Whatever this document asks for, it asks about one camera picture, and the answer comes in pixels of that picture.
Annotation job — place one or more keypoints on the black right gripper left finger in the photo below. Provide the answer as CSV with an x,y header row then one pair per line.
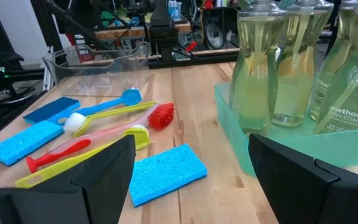
x,y
73,202

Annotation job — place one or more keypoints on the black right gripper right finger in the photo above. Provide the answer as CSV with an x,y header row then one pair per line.
x,y
306,199

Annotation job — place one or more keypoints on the blue cellulose sponge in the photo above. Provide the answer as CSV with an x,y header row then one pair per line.
x,y
25,143
51,109
166,174

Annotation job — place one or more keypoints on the yellow-green dish brush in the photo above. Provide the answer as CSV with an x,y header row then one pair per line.
x,y
75,122
138,138

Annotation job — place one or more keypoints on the blue dish brush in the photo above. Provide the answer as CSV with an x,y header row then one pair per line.
x,y
129,97

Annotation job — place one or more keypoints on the red suction-cup dish brush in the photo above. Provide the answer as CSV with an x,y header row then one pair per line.
x,y
162,116

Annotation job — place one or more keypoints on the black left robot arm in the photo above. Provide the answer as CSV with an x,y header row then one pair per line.
x,y
163,34

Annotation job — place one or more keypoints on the green translucent plastic caddy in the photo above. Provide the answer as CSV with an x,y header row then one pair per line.
x,y
232,140

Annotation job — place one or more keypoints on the clear plastic storage bin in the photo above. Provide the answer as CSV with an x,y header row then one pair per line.
x,y
104,77

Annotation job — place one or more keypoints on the background wooden workbench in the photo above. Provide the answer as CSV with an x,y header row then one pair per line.
x,y
129,32

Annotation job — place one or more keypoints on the round white fan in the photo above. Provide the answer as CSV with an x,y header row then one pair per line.
x,y
214,35

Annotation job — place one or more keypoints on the blue-labelled background bottle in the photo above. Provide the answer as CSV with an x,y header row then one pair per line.
x,y
173,9

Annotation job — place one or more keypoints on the black aluminium table frame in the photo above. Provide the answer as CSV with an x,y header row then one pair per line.
x,y
197,60

